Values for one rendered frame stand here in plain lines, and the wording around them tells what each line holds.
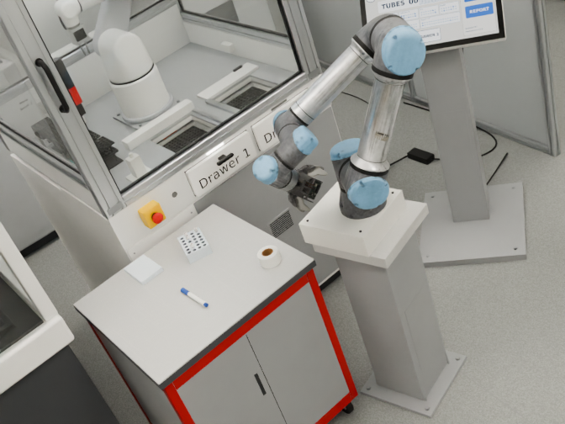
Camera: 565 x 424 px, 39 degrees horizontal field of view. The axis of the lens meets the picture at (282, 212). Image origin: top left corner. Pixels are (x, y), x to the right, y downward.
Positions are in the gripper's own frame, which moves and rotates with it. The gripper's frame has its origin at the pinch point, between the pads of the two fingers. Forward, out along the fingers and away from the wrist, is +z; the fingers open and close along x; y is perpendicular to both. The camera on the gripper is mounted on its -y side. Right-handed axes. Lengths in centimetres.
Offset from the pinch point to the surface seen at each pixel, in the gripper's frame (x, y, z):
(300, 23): 54, -48, 26
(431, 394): -50, 45, 66
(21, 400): -98, -45, -33
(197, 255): -36.4, -29.1, -0.4
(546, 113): 76, 16, 148
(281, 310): -38.7, 7.4, 1.4
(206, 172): -11, -49, 13
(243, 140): 5, -47, 22
